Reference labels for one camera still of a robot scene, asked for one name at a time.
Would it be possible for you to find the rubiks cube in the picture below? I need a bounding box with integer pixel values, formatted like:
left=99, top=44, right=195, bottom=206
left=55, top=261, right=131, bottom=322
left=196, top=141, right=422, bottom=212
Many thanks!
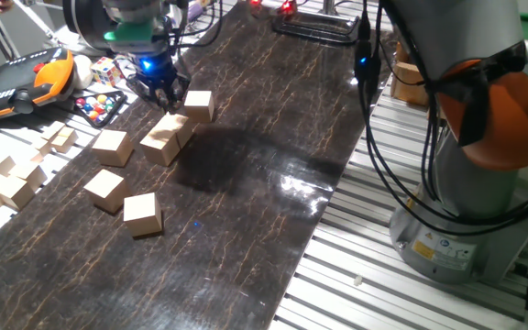
left=90, top=56, right=125, bottom=88

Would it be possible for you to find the white round ball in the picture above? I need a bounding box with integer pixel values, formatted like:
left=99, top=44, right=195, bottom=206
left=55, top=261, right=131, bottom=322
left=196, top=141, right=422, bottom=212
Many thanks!
left=71, top=54, right=94, bottom=91

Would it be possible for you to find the large wooden cube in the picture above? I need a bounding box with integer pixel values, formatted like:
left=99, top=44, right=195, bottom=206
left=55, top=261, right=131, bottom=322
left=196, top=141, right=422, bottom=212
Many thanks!
left=183, top=90, right=215, bottom=124
left=82, top=168, right=130, bottom=215
left=123, top=192, right=164, bottom=238
left=138, top=124, right=182, bottom=168
left=160, top=112, right=196, bottom=150
left=91, top=128, right=135, bottom=169

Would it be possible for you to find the metal stand pole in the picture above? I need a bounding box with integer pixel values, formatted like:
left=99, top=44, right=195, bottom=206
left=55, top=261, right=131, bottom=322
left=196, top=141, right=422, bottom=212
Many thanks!
left=318, top=0, right=341, bottom=17

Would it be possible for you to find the black connector blue light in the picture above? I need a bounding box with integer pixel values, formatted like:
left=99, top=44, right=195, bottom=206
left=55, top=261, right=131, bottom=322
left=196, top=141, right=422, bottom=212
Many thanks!
left=353, top=17, right=382, bottom=93

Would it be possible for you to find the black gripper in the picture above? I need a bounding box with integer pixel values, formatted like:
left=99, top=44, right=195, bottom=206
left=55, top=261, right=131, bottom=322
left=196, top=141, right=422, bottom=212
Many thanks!
left=126, top=43, right=193, bottom=112

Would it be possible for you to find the black velcro strap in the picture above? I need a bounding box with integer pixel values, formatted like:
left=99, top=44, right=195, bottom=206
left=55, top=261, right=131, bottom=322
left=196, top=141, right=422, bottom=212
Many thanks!
left=428, top=40, right=528, bottom=148

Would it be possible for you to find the black triangle ball rack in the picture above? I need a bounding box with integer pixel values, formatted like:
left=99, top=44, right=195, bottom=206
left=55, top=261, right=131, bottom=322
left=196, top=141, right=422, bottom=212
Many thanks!
left=71, top=90, right=129, bottom=129

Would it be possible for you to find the black orange teach pendant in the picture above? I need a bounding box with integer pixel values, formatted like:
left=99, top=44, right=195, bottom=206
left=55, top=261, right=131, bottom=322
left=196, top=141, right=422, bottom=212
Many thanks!
left=0, top=47, right=76, bottom=122

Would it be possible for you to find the pile of spare wooden blocks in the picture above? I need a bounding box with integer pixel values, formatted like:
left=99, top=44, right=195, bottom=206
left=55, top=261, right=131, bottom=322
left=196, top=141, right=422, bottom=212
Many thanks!
left=0, top=130, right=63, bottom=256

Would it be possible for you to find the dark marble pattern mat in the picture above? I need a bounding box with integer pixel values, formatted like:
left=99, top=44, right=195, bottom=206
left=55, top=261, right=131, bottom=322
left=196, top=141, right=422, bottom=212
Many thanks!
left=0, top=0, right=396, bottom=330

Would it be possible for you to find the green mounting plate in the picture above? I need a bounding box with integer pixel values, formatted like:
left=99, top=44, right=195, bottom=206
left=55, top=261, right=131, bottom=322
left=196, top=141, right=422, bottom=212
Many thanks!
left=103, top=20, right=156, bottom=46

